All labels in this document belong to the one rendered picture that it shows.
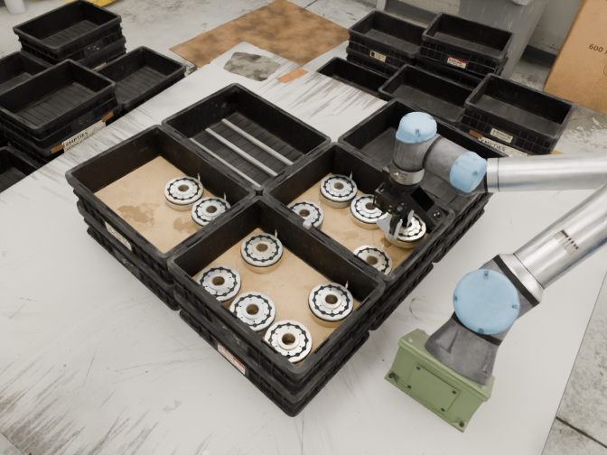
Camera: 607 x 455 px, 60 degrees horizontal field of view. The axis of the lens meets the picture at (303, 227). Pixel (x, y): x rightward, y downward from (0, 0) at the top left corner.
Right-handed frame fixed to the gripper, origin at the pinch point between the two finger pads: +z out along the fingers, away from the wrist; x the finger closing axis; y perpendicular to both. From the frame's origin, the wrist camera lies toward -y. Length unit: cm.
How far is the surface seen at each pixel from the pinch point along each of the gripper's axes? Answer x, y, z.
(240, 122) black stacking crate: -8, 65, 5
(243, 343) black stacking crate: 47.7, 7.4, -1.6
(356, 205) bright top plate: -1.6, 14.7, 1.5
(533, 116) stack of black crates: -132, 9, 47
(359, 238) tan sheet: 5.2, 8.3, 4.0
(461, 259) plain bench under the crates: -18.3, -12.4, 18.5
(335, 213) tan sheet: 2.4, 18.4, 4.1
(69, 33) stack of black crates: -26, 207, 40
